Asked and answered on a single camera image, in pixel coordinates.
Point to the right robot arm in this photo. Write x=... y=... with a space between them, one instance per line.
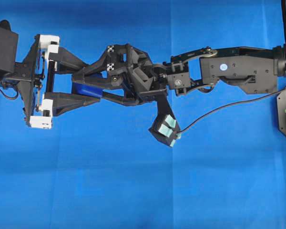
x=254 y=70

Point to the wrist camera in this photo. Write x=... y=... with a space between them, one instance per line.
x=165 y=127
x=8 y=48

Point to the blue block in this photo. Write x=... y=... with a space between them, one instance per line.
x=83 y=89

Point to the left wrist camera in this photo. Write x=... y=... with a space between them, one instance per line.
x=8 y=48

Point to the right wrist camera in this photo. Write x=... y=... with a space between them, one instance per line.
x=165 y=127

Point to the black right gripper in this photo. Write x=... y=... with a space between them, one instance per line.
x=123 y=67

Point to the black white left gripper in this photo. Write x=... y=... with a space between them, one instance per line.
x=39 y=109

